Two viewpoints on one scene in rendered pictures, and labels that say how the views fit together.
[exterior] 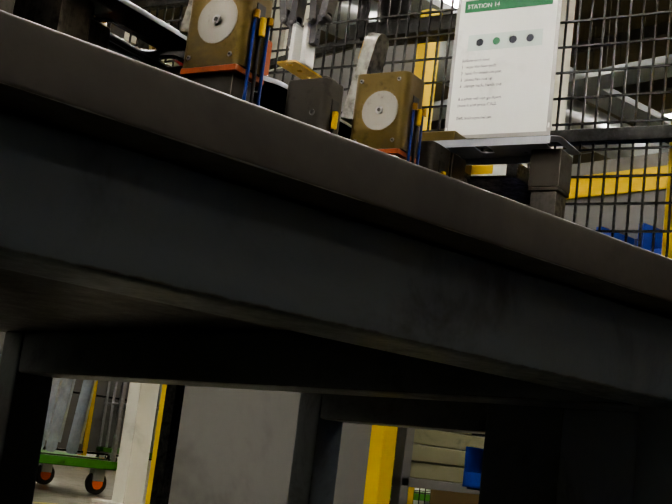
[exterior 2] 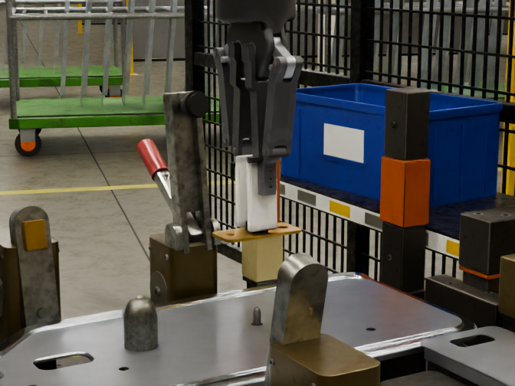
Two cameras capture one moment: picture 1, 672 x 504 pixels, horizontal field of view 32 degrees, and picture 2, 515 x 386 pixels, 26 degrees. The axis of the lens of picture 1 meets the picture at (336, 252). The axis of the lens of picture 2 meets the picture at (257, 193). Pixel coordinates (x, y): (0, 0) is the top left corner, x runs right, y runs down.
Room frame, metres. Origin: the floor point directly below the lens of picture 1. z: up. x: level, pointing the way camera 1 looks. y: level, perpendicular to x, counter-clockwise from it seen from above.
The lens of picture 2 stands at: (0.85, -0.40, 1.36)
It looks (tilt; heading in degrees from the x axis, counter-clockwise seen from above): 12 degrees down; 28
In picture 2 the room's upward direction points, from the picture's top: straight up
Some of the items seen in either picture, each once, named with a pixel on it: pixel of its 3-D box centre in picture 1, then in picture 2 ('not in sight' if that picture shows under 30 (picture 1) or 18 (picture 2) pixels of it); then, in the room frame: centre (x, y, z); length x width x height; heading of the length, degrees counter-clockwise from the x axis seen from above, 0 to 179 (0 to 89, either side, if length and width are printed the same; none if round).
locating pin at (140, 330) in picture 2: not in sight; (140, 328); (1.68, 0.16, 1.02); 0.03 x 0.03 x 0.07
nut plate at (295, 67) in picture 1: (300, 67); (257, 227); (1.79, 0.09, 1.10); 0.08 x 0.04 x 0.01; 148
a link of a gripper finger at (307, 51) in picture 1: (308, 45); (262, 194); (1.78, 0.08, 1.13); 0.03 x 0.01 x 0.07; 148
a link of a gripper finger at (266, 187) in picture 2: (320, 29); (271, 170); (1.77, 0.07, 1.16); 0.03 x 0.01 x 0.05; 58
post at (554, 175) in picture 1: (543, 244); not in sight; (1.72, -0.31, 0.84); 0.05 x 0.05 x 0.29; 58
